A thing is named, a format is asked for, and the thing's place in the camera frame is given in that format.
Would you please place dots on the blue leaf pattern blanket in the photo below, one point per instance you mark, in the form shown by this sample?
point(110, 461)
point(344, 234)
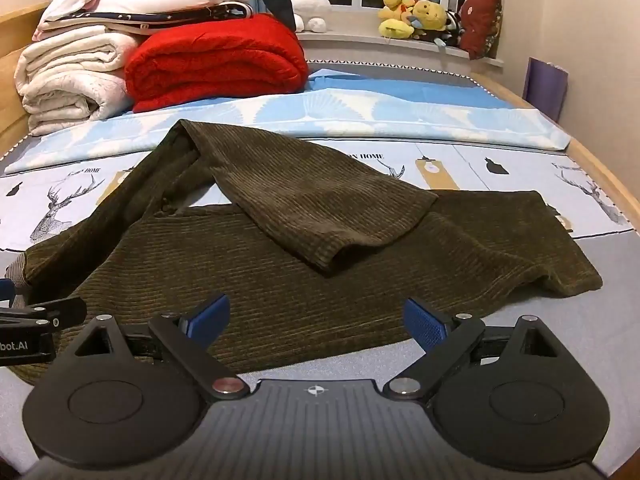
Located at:
point(350, 110)

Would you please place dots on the black white striped plush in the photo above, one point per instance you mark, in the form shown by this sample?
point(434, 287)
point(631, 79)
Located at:
point(452, 27)

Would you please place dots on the white seal plush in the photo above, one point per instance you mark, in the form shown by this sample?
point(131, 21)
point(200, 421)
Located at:
point(310, 5)

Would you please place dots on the grey window sill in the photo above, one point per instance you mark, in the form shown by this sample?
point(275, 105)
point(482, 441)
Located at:
point(350, 40)

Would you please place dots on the dark red cushion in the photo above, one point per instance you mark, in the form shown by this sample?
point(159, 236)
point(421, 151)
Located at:
point(480, 25)

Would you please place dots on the grey mattress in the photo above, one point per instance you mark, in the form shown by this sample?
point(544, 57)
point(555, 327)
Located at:
point(390, 67)

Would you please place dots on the red folded blanket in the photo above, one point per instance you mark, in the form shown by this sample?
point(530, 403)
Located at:
point(215, 65)

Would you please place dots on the white rolled quilt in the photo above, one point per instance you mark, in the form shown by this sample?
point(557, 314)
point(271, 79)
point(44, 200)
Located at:
point(70, 80)

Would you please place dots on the yellow plush toy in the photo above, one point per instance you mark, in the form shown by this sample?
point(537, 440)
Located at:
point(392, 15)

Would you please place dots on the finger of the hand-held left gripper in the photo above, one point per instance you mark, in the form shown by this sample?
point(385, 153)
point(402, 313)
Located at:
point(60, 310)

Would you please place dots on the deer print bed sheet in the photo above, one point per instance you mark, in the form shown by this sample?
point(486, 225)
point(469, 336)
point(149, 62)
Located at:
point(500, 180)

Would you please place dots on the navy star print cloth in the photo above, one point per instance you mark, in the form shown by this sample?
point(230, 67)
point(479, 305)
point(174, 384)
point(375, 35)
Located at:
point(200, 15)

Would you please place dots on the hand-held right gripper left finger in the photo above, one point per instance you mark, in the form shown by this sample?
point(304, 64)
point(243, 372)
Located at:
point(212, 316)

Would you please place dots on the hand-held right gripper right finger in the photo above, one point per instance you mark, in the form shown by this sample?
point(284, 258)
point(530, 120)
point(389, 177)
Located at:
point(425, 324)

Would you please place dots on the yellow bear plush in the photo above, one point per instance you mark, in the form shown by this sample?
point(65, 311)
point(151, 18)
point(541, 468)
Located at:
point(430, 15)

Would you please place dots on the purple board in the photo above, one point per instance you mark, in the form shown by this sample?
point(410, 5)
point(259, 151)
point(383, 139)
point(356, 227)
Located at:
point(545, 87)

